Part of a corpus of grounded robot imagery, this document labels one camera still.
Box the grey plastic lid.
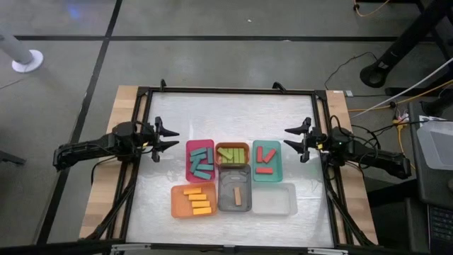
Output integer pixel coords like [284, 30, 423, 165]
[416, 120, 453, 171]

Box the pink plastic bin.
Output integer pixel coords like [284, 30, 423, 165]
[185, 139, 217, 183]

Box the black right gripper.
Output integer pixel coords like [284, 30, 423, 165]
[282, 117, 333, 164]

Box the black aluminium table frame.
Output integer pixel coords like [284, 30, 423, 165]
[79, 84, 377, 249]

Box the clear plastic bin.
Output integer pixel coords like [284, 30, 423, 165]
[251, 183, 297, 216]

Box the black stand with round foot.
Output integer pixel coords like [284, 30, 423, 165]
[359, 0, 453, 89]

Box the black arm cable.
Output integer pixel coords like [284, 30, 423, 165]
[90, 154, 120, 186]
[328, 114, 425, 171]

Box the small brown plastic bin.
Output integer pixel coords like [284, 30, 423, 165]
[214, 142, 251, 167]

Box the orange translucent plastic bin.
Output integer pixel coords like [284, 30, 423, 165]
[171, 182, 218, 219]

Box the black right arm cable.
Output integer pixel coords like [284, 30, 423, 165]
[328, 114, 425, 171]

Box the smoke grey plastic bin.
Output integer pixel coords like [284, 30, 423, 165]
[217, 164, 253, 213]

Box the black equipment cart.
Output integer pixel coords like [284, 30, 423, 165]
[408, 101, 453, 255]

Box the yellow floor cable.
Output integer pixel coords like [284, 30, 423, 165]
[348, 79, 453, 114]

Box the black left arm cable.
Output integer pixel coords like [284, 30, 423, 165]
[90, 154, 120, 186]

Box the thin black floor cable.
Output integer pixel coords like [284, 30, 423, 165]
[323, 51, 379, 91]

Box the white table mat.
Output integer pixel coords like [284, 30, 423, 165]
[125, 91, 336, 249]

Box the grey pole with white base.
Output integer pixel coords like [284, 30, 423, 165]
[0, 25, 45, 74]

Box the white floor cable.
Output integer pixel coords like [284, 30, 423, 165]
[350, 56, 453, 120]

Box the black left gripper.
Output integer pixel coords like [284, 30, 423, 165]
[136, 115, 180, 164]

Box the black keyboard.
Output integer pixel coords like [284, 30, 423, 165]
[427, 204, 453, 246]

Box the teal plastic bin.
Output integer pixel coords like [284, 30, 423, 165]
[251, 140, 283, 183]

